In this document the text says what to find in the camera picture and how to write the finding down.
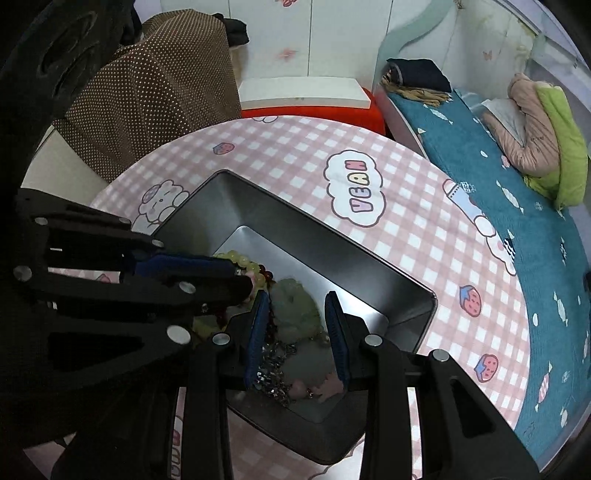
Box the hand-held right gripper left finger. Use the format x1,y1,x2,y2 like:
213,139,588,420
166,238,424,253
51,290,271,480

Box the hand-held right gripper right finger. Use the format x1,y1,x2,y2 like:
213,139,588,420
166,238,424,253
323,291,541,480

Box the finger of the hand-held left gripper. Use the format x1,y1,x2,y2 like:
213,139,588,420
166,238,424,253
14,265,254,376
16,190,238,278

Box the silver chain necklace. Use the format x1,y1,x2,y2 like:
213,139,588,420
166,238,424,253
249,339,297,408

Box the yellow green bead bracelet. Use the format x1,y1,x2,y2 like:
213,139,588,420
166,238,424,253
191,249,278,340

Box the green jade pendant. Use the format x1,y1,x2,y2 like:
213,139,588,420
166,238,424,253
270,277,325,343

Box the grey metal box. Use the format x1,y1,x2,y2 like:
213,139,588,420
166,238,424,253
152,170,438,466

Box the brown dotted cover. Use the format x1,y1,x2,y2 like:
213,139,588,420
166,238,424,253
53,11,243,185

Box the black cloth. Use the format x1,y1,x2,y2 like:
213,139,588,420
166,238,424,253
212,13,250,48

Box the teal printed blanket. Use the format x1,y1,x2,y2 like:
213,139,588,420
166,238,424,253
394,90,591,462

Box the white board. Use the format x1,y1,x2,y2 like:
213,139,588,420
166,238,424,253
240,78,371,110

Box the white wardrobe with pink prints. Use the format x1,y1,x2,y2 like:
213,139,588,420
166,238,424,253
161,0,385,80

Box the tan scarf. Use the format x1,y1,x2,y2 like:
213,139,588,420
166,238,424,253
382,78,456,110

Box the folded dark navy clothes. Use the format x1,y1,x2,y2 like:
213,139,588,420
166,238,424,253
385,58,452,93

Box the white pillow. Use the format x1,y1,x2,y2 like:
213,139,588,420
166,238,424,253
482,97,527,145

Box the pink padded jacket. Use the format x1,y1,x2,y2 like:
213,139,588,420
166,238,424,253
482,73,562,179

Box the green cushion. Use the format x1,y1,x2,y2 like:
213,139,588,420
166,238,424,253
524,85,590,211

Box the white bed frame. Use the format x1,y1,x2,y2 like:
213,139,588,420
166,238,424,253
373,0,463,155

